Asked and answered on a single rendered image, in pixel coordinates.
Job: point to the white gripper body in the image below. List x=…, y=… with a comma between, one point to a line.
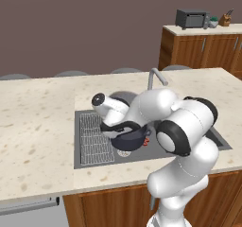
x=117, y=133

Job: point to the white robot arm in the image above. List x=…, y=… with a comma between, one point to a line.
x=189, y=123

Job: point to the dark blue pot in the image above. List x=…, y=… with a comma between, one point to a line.
x=130, y=141

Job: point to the grey steel sink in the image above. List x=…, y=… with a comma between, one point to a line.
x=94, y=163

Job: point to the grey colander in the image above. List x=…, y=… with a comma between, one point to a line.
x=123, y=95

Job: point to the small red object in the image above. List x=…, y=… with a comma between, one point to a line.
x=146, y=141

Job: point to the grey stool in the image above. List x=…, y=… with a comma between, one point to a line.
x=176, y=67
x=14, y=76
x=126, y=70
x=72, y=73

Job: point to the grey tap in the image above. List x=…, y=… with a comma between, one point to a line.
x=154, y=73

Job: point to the wooden cupboard door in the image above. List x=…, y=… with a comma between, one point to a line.
x=116, y=208
x=220, y=199

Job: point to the wooden cupboard run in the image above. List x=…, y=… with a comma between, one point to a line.
x=189, y=51

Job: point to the grey dishwasher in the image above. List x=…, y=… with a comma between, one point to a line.
x=34, y=219

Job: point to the dark grey toaster oven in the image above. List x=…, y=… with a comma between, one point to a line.
x=190, y=19

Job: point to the small potted plant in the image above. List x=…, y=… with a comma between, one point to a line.
x=214, y=21

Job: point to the wooden knife block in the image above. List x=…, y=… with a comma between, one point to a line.
x=225, y=19

